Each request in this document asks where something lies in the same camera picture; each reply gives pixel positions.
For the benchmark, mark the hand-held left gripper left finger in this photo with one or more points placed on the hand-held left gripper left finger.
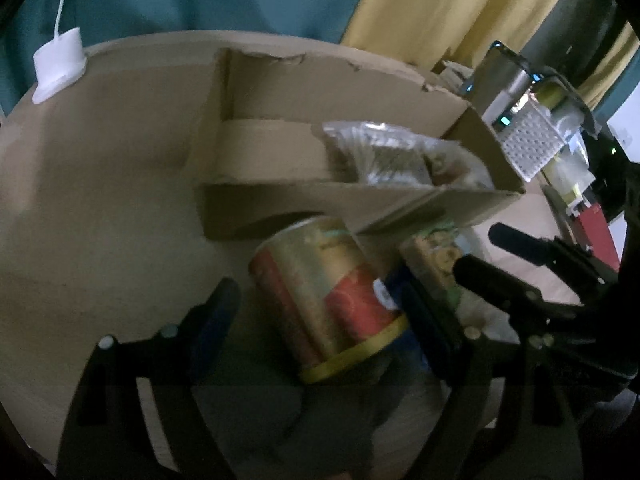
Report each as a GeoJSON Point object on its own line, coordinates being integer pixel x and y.
{"type": "Point", "coordinates": [215, 321]}

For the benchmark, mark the yellow curtain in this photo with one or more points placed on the yellow curtain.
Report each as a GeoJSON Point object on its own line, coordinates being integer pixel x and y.
{"type": "Point", "coordinates": [440, 5]}

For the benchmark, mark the white plastic container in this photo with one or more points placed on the white plastic container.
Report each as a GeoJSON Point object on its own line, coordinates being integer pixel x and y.
{"type": "Point", "coordinates": [570, 175]}

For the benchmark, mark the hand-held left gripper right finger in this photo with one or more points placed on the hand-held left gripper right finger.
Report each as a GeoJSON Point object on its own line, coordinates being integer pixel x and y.
{"type": "Point", "coordinates": [419, 321]}

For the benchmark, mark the torn cardboard box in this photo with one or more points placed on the torn cardboard box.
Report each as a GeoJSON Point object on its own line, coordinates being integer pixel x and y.
{"type": "Point", "coordinates": [270, 145]}

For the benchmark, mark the white desk lamp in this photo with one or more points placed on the white desk lamp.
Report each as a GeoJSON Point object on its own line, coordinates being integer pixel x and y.
{"type": "Point", "coordinates": [57, 66]}

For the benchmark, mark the clear bag of green snacks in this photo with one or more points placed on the clear bag of green snacks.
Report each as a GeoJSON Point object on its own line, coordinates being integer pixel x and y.
{"type": "Point", "coordinates": [385, 160]}

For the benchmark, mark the yellow green printed packet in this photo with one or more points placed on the yellow green printed packet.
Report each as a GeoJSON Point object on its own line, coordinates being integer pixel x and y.
{"type": "Point", "coordinates": [434, 255]}

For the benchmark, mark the gold and red can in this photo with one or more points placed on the gold and red can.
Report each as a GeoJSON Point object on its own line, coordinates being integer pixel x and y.
{"type": "Point", "coordinates": [320, 290]}

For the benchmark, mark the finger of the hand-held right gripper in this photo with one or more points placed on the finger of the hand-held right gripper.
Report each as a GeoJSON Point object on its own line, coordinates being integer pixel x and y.
{"type": "Point", "coordinates": [530, 246]}
{"type": "Point", "coordinates": [492, 281]}

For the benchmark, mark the red box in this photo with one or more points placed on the red box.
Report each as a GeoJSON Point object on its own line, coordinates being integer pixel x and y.
{"type": "Point", "coordinates": [597, 240]}

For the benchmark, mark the white perforated basket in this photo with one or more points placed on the white perforated basket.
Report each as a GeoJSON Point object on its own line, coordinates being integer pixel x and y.
{"type": "Point", "coordinates": [530, 145]}

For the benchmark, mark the silver cylindrical appliance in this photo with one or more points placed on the silver cylindrical appliance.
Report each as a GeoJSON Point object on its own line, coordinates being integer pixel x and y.
{"type": "Point", "coordinates": [492, 85]}

